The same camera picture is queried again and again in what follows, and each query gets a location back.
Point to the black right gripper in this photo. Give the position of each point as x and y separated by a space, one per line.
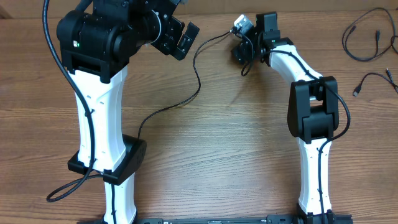
244 51

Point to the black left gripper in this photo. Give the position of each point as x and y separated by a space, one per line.
174 29

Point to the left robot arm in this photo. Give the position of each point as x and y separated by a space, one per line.
97 40

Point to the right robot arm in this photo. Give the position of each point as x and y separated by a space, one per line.
312 115

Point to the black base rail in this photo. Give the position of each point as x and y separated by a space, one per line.
270 219

